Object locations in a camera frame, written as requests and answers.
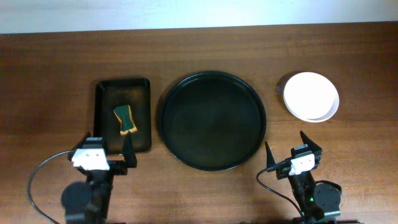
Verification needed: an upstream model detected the pink white plate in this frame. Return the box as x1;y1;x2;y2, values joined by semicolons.
281;72;340;123

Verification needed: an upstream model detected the black round tray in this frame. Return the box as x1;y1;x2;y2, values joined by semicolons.
157;71;267;171

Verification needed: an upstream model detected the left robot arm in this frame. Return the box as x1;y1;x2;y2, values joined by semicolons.
61;133;137;224

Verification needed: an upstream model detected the black rectangular tray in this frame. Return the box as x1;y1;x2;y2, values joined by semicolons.
93;78;152;155

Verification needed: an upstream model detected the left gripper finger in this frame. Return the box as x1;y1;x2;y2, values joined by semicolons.
71;131;91;151
122;133;137;168

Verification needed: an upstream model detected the orange green sponge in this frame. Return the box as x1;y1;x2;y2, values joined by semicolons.
113;105;137;136

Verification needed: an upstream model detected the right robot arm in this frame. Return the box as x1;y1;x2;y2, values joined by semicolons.
256;131;342;223

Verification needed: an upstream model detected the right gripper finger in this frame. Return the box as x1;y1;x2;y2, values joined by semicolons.
265;141;275;170
300;131;322;154

